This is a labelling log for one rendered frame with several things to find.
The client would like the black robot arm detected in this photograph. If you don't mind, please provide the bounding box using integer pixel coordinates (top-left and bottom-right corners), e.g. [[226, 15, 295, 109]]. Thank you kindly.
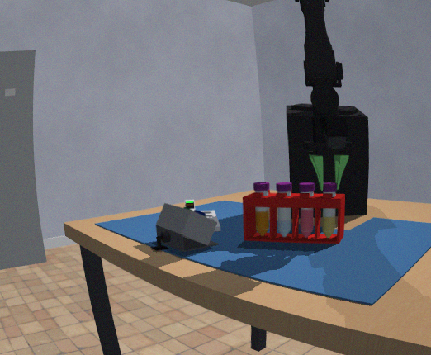
[[291, 0, 358, 149]]

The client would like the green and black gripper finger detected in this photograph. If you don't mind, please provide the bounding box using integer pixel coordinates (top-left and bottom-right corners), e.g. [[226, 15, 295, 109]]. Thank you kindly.
[[309, 154, 324, 191], [334, 155, 348, 190]]

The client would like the blue bench mat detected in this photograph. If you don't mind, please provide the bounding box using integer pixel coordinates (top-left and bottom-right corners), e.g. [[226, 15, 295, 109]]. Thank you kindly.
[[95, 201, 431, 305]]

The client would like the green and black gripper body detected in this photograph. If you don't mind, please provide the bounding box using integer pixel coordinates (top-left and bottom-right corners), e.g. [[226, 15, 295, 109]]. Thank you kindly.
[[304, 115, 353, 155]]

